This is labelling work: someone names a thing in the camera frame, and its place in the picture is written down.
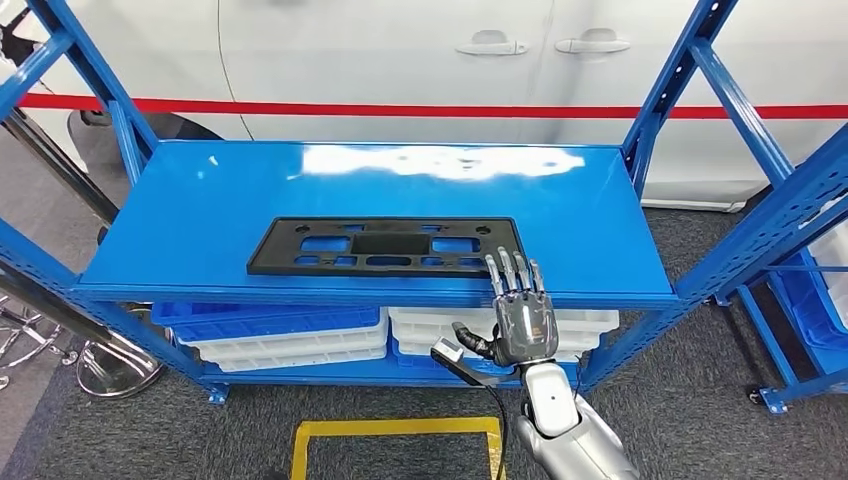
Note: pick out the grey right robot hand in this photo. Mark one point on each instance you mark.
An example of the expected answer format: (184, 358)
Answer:
(526, 324)

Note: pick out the black plastic frame part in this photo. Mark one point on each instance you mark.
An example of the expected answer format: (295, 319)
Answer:
(278, 255)

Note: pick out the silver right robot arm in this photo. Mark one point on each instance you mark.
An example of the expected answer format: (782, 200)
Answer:
(576, 450)

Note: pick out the blue metal shelf rack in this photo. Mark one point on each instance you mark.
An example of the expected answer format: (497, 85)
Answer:
(199, 212)

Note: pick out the white plastic bin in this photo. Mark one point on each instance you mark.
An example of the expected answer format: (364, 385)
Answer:
(835, 258)
(417, 348)
(298, 361)
(424, 333)
(291, 344)
(430, 318)

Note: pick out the yellow floor tape square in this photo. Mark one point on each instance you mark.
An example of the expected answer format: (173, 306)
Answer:
(397, 427)

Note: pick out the blue rack on casters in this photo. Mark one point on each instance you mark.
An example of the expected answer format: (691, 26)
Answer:
(772, 358)

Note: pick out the red barrier belt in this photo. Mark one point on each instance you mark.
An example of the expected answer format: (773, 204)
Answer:
(397, 109)

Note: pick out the white car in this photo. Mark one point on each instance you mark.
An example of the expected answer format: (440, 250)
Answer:
(364, 53)

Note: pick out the black stool chrome base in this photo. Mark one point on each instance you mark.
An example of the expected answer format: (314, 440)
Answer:
(40, 344)

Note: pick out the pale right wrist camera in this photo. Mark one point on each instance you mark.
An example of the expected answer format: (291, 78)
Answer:
(448, 350)

